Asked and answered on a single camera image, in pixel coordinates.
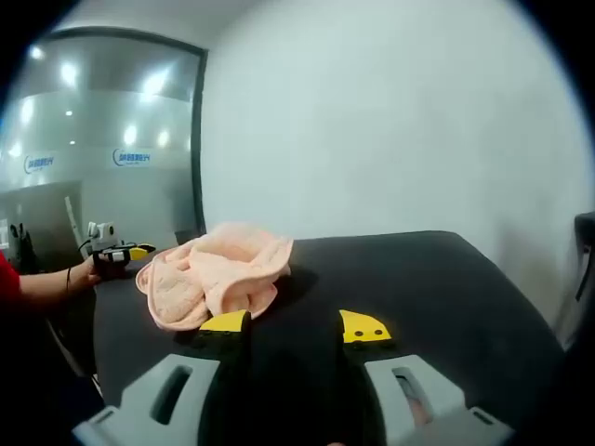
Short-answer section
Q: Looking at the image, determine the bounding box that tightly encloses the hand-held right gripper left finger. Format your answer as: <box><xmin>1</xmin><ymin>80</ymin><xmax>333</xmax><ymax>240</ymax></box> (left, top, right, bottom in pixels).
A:
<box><xmin>72</xmin><ymin>309</ymin><xmax>253</xmax><ymax>446</ymax></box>

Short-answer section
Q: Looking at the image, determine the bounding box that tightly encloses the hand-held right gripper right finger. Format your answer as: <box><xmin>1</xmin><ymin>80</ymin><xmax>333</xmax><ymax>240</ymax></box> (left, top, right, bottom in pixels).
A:
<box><xmin>337</xmin><ymin>308</ymin><xmax>516</xmax><ymax>446</ymax></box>

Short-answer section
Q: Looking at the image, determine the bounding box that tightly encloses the pink towel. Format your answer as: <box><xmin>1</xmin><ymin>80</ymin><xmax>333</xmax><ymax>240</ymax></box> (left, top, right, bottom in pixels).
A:
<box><xmin>135</xmin><ymin>221</ymin><xmax>294</xmax><ymax>333</ymax></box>

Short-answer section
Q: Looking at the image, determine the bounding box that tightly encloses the person's left hand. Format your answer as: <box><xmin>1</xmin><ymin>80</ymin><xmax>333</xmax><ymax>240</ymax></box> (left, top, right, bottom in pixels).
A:
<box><xmin>68</xmin><ymin>256</ymin><xmax>104</xmax><ymax>292</ymax></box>

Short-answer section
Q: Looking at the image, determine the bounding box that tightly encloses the black table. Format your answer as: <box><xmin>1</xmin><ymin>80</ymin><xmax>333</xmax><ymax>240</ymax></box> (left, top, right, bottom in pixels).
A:
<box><xmin>90</xmin><ymin>230</ymin><xmax>566</xmax><ymax>446</ymax></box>

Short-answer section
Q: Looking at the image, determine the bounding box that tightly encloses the red sleeve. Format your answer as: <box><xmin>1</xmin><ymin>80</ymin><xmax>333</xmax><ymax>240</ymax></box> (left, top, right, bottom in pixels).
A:
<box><xmin>0</xmin><ymin>250</ymin><xmax>22</xmax><ymax>306</ymax></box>

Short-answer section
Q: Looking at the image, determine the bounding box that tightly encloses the frosted glass partition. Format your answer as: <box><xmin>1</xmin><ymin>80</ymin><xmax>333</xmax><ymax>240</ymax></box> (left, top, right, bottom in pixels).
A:
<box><xmin>0</xmin><ymin>34</ymin><xmax>199</xmax><ymax>275</ymax></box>

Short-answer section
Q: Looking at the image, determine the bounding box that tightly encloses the dark office chair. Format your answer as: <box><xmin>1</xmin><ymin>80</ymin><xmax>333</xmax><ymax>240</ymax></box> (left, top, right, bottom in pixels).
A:
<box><xmin>555</xmin><ymin>211</ymin><xmax>595</xmax><ymax>352</ymax></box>

